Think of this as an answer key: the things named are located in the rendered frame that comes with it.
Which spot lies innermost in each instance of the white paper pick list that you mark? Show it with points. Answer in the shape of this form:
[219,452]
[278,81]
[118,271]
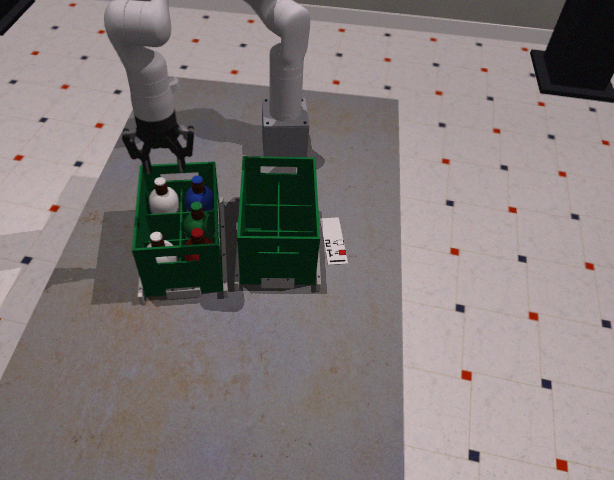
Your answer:
[333,241]

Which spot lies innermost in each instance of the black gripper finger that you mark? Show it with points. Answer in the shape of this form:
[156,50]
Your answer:
[128,138]
[178,150]

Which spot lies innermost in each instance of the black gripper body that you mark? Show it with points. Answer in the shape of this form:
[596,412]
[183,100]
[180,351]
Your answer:
[167,127]

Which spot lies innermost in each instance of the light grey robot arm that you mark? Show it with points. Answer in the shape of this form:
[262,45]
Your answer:
[131,25]

